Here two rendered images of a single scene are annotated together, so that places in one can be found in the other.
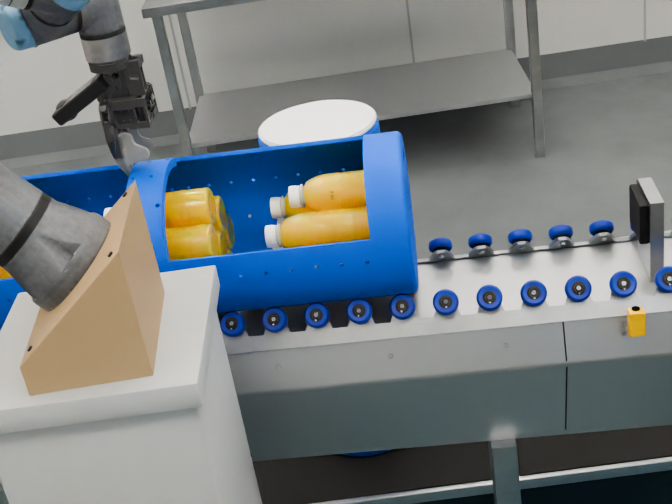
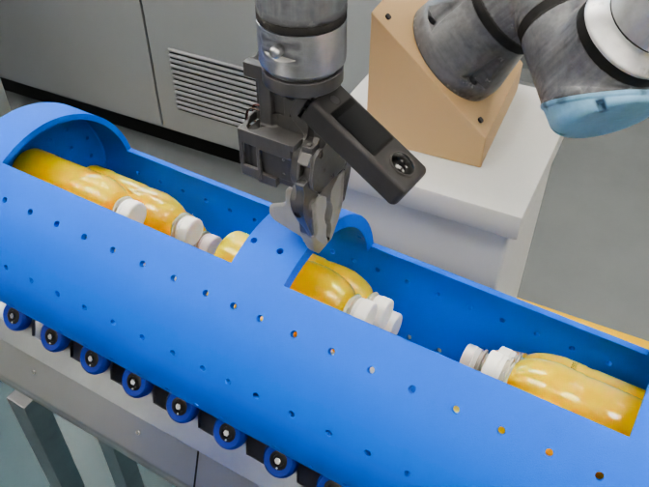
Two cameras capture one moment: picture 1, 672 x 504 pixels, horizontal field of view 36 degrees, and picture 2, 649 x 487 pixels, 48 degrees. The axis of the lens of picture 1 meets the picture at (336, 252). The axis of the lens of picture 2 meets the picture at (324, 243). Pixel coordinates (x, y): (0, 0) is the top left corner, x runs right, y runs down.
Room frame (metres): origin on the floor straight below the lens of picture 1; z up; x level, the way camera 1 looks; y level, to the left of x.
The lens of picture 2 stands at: (2.20, 0.56, 1.74)
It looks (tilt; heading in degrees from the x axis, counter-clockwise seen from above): 43 degrees down; 204
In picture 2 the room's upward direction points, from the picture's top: straight up
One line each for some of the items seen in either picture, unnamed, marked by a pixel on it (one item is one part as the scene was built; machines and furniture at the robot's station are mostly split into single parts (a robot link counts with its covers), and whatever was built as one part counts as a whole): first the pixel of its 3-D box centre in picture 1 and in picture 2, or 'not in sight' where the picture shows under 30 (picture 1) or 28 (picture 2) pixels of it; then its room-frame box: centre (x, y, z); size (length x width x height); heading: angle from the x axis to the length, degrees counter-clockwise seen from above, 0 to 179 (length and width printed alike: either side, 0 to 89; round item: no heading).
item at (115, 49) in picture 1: (107, 46); (299, 42); (1.70, 0.31, 1.45); 0.08 x 0.08 x 0.05
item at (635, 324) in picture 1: (632, 312); not in sight; (1.47, -0.48, 0.92); 0.08 x 0.03 x 0.05; 173
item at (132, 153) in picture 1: (133, 154); (311, 202); (1.68, 0.31, 1.27); 0.06 x 0.03 x 0.09; 83
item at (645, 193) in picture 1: (646, 230); not in sight; (1.59, -0.54, 1.00); 0.10 x 0.04 x 0.15; 173
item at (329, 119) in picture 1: (317, 124); not in sight; (2.28, -0.01, 1.03); 0.28 x 0.28 x 0.01
